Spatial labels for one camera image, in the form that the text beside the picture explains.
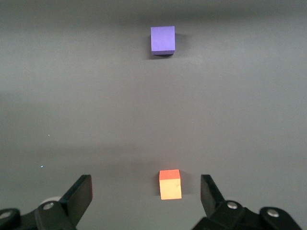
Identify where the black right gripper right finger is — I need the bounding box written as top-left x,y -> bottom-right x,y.
192,174 -> 303,230

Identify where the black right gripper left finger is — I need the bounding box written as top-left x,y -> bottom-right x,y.
0,174 -> 93,230

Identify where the orange foam block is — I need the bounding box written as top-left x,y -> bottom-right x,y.
158,169 -> 182,200

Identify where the purple foam block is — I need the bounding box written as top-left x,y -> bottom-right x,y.
150,25 -> 176,56

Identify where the dark grey table mat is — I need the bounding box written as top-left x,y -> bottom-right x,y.
0,0 -> 307,230

